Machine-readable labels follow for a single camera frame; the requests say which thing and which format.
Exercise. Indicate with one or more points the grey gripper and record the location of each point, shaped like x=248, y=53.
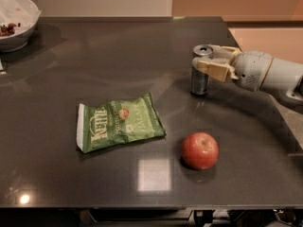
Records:
x=251, y=67

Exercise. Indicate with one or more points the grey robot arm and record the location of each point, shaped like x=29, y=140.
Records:
x=283, y=80

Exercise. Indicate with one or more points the red apple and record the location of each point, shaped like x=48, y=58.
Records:
x=200, y=151

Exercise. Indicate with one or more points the green Kettle chips bag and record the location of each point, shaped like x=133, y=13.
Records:
x=117, y=122

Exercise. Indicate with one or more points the white bowl with snacks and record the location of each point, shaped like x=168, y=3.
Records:
x=24, y=14

